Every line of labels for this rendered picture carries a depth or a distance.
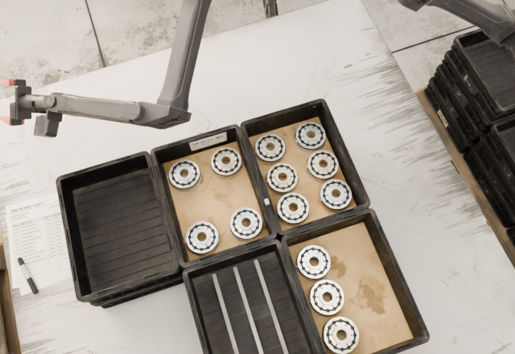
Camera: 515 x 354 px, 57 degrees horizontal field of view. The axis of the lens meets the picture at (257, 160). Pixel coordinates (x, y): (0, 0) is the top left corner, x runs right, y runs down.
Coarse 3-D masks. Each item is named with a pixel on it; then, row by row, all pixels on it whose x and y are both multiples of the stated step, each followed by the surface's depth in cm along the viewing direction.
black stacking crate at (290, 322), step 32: (256, 256) 146; (192, 288) 138; (224, 288) 144; (256, 288) 144; (288, 288) 143; (224, 320) 140; (256, 320) 140; (288, 320) 140; (224, 352) 137; (256, 352) 137; (288, 352) 137
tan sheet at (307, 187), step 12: (312, 120) 165; (276, 132) 164; (288, 132) 164; (252, 144) 162; (288, 144) 162; (324, 144) 162; (288, 156) 160; (300, 156) 160; (264, 168) 159; (300, 168) 158; (264, 180) 157; (300, 180) 157; (312, 180) 157; (300, 192) 155; (312, 192) 155; (276, 204) 154; (312, 204) 154; (312, 216) 152; (324, 216) 152; (288, 228) 150
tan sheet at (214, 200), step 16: (176, 160) 160; (192, 160) 160; (208, 160) 160; (208, 176) 158; (240, 176) 157; (176, 192) 155; (192, 192) 155; (208, 192) 155; (224, 192) 155; (240, 192) 155; (176, 208) 153; (192, 208) 153; (208, 208) 153; (224, 208) 153; (256, 208) 153; (192, 224) 151; (224, 224) 151; (224, 240) 149; (192, 256) 147
